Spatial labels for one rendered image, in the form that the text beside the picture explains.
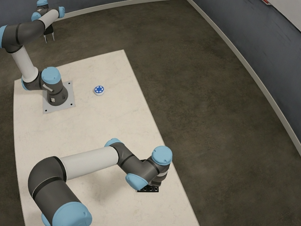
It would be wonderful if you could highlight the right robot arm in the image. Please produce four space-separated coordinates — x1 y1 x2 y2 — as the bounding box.
28 138 172 226

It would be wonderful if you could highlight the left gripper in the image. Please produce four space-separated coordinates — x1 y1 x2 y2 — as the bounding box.
44 24 54 43

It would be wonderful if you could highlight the black knob panel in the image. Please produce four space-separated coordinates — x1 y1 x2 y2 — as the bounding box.
137 185 159 192

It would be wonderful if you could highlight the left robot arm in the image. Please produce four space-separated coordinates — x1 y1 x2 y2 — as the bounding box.
0 0 68 106

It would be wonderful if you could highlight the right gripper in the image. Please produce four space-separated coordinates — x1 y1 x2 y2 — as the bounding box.
148 170 168 187

